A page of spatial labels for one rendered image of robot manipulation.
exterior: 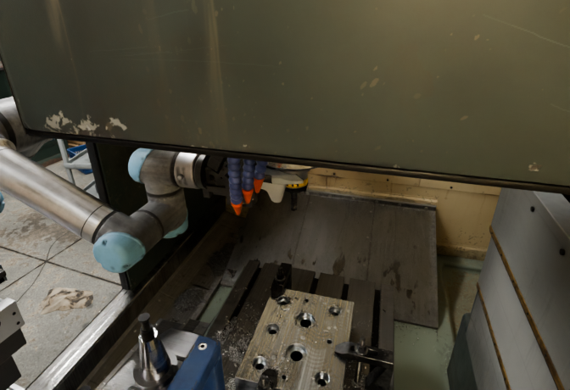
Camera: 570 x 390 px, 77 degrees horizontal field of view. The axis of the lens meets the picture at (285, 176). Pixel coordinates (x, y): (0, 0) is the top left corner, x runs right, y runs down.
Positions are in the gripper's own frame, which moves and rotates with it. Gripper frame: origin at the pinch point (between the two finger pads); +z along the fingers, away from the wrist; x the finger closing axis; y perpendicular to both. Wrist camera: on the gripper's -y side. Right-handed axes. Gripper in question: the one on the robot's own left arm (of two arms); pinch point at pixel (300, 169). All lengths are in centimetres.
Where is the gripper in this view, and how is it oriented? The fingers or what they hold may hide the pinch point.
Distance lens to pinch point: 65.4
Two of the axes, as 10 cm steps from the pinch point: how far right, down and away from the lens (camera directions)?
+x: -2.7, 4.1, -8.7
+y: 0.2, 9.1, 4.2
